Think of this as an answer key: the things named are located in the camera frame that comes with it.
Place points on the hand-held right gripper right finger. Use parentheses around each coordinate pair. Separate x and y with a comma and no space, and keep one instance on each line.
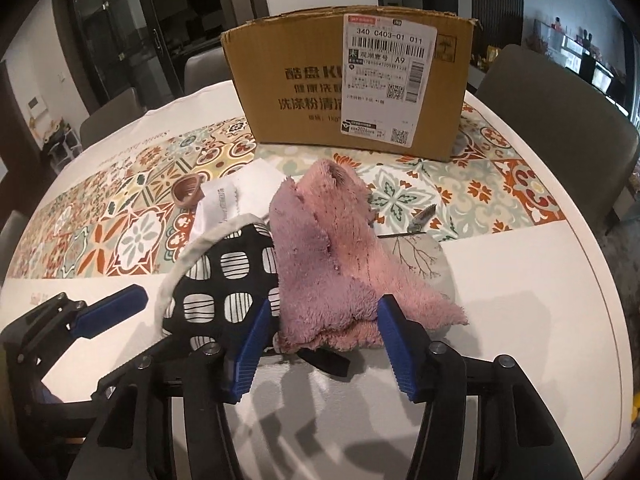
(397,352)

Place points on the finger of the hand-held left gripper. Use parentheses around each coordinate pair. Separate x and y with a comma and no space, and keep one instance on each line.
(107,312)

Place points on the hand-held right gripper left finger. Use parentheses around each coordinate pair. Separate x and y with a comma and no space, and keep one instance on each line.
(250,352)

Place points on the black white patterned pot holder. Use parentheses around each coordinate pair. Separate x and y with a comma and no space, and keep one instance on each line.
(220,280)

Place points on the pink fluffy towel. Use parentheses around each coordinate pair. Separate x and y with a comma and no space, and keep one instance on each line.
(330,260)

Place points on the brown cardboard box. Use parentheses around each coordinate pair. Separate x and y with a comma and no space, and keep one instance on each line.
(300,85)

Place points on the grey tree print cloth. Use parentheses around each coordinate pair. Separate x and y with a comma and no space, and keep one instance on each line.
(425,262)

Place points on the tile patterned tablecloth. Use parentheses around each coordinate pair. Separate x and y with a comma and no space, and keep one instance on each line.
(150,210)

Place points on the grey dining chair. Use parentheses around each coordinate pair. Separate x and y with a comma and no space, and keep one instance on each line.
(12,240)
(205,72)
(112,117)
(550,125)

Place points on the small metal clip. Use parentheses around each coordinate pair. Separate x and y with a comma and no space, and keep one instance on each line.
(421,219)

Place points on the small brown cup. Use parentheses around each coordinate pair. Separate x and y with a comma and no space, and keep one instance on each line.
(187,191)

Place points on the white shelf rack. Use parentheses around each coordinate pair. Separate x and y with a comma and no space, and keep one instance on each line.
(57,140)

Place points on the dark framed glass sliding door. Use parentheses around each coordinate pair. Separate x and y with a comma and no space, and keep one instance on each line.
(110,35)

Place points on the white wall control panel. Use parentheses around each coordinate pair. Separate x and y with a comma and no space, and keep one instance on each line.
(36,104)

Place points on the dark slatted wall panel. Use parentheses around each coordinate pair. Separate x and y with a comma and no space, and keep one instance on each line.
(495,15)

